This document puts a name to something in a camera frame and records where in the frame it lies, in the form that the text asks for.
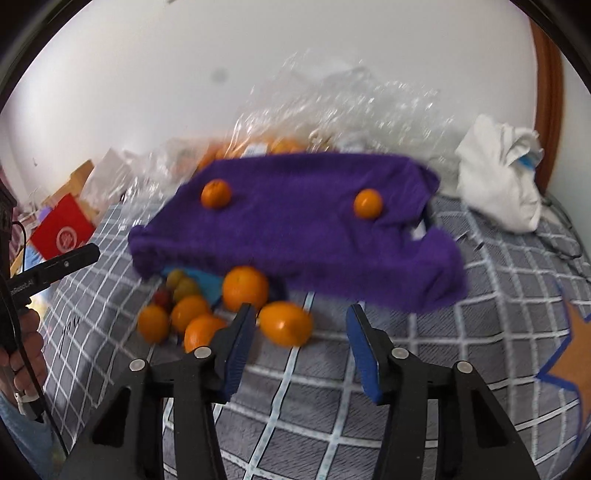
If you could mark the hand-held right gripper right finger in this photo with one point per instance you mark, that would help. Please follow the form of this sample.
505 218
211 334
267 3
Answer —
364 360

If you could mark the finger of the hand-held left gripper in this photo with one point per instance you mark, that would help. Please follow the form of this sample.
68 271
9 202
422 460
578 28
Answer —
69 263

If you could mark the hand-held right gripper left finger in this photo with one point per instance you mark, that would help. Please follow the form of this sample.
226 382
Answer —
238 350

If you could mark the small orange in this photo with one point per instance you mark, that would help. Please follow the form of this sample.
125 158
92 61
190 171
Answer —
368 203
203 332
216 194
153 323
190 311

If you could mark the oval orange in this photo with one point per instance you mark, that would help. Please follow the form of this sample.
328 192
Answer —
285 323

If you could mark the large round orange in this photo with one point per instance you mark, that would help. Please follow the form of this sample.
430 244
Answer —
245 288

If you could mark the green-brown round fruit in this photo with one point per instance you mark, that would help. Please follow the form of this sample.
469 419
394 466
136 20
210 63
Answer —
174 278
187 290

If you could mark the small red fruit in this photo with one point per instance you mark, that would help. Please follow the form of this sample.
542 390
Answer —
161 297

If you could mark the purple towel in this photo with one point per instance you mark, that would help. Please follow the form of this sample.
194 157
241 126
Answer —
300 230

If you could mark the person's left hand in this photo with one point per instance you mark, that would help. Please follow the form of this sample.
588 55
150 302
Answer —
28 344

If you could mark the red paper bag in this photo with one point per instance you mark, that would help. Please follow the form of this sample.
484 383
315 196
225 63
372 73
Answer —
60 230

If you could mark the white plastic bag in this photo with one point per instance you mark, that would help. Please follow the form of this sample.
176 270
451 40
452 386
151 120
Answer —
108 177

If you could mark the blue denim cloth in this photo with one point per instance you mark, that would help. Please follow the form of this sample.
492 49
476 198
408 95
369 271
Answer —
21 436

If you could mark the crumpled clear plastic bag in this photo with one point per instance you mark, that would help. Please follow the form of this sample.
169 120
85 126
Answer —
152 166

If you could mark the grey checked bed sheet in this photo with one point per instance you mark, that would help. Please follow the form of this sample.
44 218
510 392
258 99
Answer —
485 300

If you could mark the pile of bagged tangerines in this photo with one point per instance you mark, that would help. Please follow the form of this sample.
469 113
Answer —
281 145

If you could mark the white crumpled cloth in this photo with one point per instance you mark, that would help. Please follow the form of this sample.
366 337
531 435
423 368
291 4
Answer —
489 184

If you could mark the large clear plastic bag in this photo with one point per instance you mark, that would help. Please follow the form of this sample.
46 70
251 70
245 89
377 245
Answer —
332 101

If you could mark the brown wooden door frame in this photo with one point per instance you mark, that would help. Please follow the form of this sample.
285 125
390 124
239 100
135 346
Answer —
549 92

